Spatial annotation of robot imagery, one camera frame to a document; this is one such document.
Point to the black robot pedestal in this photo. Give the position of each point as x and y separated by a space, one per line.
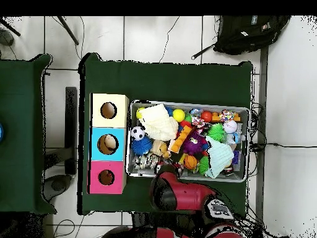
143 220

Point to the brown plush dog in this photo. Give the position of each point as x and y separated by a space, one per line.
161 148

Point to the orange toy building block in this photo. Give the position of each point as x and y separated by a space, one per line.
180 138

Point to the silver mesh bin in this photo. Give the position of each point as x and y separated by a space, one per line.
237 173

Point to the black upright panel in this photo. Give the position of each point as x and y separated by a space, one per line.
71 124

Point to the mint green waffle cloth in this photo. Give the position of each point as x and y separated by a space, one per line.
219 156

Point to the yellow seamed ball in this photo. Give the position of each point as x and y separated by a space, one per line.
178 115

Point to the blue spiky ball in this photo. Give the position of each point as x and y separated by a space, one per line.
141 146

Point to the black backpack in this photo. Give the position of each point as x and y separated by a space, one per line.
247 34

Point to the orange toy basketball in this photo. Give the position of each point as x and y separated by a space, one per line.
190 162

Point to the grey metal rail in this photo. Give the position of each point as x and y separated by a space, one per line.
262 86

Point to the cream waffle cloth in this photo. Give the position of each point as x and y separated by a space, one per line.
158 124

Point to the white baseball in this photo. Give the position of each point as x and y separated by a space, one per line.
230 126

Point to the dark green table cloth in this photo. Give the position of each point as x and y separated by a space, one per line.
19 111
161 81

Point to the grey oval base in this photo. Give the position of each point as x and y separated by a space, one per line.
58 184

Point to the purple spiky monster toy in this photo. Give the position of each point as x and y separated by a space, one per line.
194 143

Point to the black white soccer ball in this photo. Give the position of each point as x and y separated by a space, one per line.
137 133

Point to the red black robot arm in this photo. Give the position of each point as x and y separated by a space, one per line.
188 195

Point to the black tripod leg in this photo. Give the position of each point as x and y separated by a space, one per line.
11 28
68 31

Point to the blue round dish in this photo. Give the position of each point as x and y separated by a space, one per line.
1 132

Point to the wooden box three holes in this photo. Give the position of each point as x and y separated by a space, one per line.
99 153

